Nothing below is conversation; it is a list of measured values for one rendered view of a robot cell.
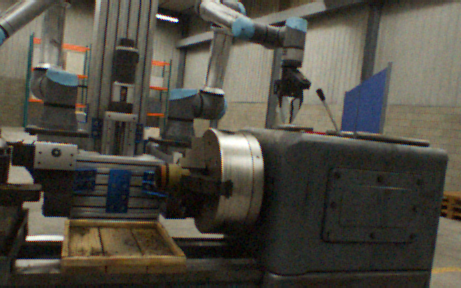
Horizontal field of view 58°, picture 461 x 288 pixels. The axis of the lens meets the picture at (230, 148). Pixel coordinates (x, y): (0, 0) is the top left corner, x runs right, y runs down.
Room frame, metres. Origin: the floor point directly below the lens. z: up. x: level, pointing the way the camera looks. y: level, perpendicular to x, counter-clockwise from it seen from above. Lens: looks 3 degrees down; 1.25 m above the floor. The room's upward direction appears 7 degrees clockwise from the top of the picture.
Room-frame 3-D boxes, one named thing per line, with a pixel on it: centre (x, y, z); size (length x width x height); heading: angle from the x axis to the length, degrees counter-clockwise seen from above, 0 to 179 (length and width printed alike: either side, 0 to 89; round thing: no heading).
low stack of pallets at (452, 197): (8.05, -4.66, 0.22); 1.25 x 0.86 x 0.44; 124
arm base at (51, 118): (1.66, 0.69, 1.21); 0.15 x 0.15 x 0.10
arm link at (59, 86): (1.66, 0.69, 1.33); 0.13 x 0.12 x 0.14; 45
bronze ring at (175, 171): (1.22, 0.16, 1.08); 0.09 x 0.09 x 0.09; 21
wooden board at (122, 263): (1.17, 0.28, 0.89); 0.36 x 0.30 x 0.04; 21
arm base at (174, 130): (1.85, 0.23, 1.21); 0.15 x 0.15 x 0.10
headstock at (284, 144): (1.43, -0.35, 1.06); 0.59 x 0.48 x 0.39; 111
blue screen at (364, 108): (7.75, -2.26, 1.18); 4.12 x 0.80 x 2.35; 173
